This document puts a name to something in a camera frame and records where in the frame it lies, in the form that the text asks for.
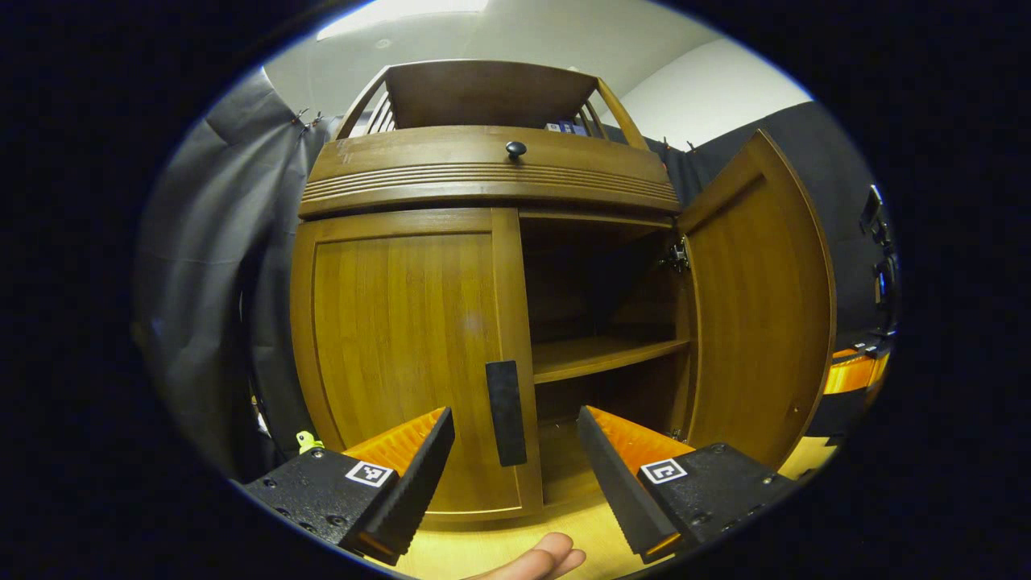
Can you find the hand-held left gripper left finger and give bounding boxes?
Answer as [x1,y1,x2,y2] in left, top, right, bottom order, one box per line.
[242,405,457,567]

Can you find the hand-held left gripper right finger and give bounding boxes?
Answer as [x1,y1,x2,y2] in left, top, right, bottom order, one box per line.
[575,404,798,565]

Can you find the black door handle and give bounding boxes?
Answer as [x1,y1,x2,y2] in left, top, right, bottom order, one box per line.
[485,359,529,469]

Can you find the wooden cabinet door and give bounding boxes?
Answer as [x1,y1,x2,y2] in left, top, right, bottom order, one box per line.
[675,129,838,471]
[290,207,545,521]

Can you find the wooden double-door shoe cabinet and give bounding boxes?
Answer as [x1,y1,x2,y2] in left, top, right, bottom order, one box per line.
[290,59,695,520]

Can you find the metal door hinge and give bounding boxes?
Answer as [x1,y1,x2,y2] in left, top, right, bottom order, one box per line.
[659,235,692,274]

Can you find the wooden inner shelf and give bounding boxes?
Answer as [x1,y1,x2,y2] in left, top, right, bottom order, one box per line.
[532,334,693,386]

